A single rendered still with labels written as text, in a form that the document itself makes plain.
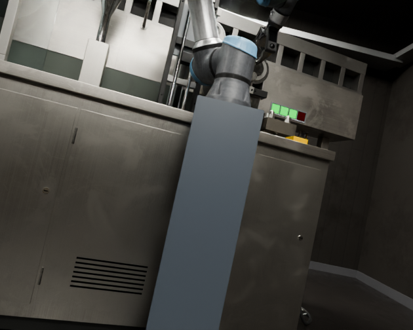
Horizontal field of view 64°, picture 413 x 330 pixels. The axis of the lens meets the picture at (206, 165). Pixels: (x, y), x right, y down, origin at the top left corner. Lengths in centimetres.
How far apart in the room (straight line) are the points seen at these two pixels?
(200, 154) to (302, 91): 133
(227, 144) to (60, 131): 58
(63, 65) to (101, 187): 86
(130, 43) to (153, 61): 14
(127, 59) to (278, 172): 101
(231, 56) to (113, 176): 57
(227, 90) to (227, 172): 25
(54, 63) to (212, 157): 116
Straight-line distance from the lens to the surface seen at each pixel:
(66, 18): 195
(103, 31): 166
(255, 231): 134
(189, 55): 144
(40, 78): 122
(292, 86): 214
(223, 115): 96
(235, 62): 105
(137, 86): 185
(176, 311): 100
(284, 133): 164
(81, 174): 120
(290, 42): 221
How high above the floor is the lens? 65
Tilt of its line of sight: 3 degrees up
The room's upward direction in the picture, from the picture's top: 12 degrees clockwise
